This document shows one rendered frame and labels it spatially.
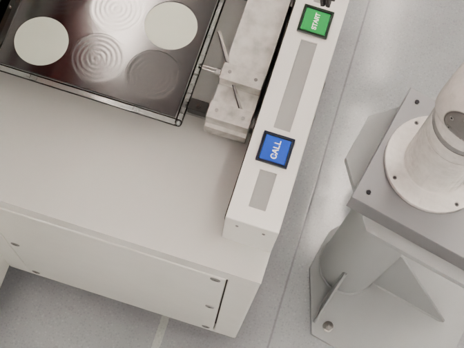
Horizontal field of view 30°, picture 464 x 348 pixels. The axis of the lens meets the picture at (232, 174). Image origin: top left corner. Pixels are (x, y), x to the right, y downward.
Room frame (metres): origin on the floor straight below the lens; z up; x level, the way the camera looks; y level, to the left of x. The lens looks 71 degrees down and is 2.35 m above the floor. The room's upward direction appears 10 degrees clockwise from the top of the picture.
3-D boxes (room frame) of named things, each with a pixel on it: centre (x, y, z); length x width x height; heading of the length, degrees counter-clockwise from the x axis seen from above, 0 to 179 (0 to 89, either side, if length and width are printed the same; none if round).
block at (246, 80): (0.68, 0.01, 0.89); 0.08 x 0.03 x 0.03; 83
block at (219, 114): (0.60, 0.02, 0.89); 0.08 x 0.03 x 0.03; 83
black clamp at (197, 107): (0.61, 0.08, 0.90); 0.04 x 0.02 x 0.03; 83
